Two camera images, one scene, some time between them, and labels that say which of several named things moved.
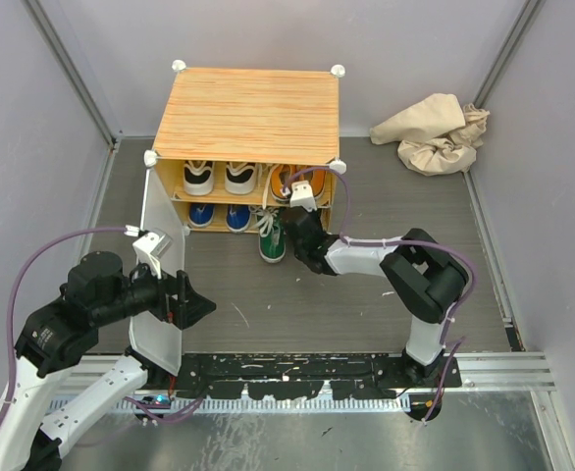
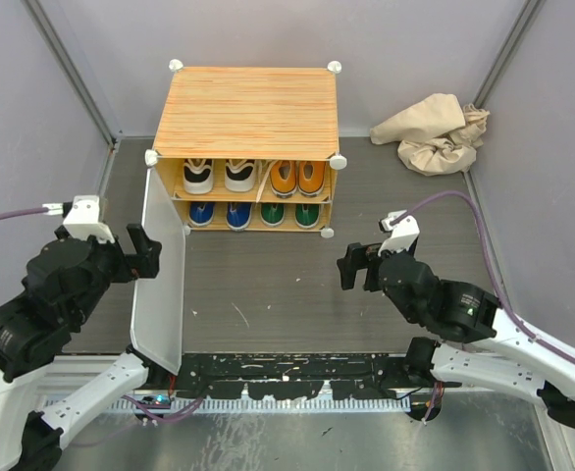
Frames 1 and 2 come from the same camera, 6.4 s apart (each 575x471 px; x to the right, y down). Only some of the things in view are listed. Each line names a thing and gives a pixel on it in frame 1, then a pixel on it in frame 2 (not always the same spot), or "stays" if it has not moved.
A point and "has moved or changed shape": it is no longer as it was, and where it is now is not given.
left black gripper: (188, 305) -> (145, 245)
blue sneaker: (237, 217) stays
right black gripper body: (318, 219) -> (410, 312)
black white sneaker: (239, 178) stays
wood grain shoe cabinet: (244, 145) stays
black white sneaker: (198, 177) stays
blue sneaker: (201, 215) stays
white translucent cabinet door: (148, 332) stays
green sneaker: (272, 232) has moved or changed shape
